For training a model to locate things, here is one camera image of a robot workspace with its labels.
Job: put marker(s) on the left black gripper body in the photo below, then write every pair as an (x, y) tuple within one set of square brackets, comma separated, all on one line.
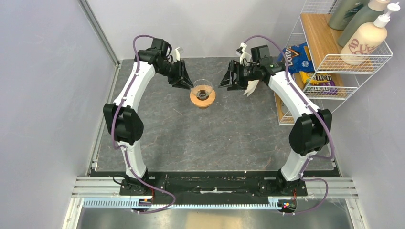
[(175, 71)]

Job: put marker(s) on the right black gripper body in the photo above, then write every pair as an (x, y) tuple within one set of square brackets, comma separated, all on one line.
[(243, 73)]

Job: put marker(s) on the clear glass dripper cone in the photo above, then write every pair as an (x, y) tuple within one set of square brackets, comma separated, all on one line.
[(202, 87)]

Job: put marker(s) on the round wooden dripper stand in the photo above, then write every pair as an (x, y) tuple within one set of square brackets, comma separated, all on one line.
[(203, 102)]

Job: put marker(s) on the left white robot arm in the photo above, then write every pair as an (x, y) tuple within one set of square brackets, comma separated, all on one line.
[(121, 116)]

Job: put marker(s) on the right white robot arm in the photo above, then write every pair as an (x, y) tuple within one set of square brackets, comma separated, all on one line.
[(311, 129)]

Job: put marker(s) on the blue Doritos chip bag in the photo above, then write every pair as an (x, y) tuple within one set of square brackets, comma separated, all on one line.
[(298, 58)]

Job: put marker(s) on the yellow M&M's candy bag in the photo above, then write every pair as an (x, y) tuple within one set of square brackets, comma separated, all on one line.
[(320, 83)]

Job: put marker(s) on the dark green bottle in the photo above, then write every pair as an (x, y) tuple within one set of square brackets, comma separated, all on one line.
[(344, 13)]

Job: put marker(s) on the cream pump lotion bottle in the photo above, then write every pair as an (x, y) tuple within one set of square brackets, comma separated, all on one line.
[(368, 37)]

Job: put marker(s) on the green bottle beige cap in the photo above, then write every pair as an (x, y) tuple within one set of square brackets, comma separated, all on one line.
[(368, 13)]

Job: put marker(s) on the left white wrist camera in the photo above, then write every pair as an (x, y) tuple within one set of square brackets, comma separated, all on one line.
[(176, 54)]

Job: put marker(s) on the white wire shelf rack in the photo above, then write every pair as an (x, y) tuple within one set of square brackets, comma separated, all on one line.
[(311, 28)]

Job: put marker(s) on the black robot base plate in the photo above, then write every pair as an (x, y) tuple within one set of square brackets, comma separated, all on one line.
[(219, 187)]

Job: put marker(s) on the aluminium frame rail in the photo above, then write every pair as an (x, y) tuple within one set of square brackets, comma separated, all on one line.
[(100, 192)]

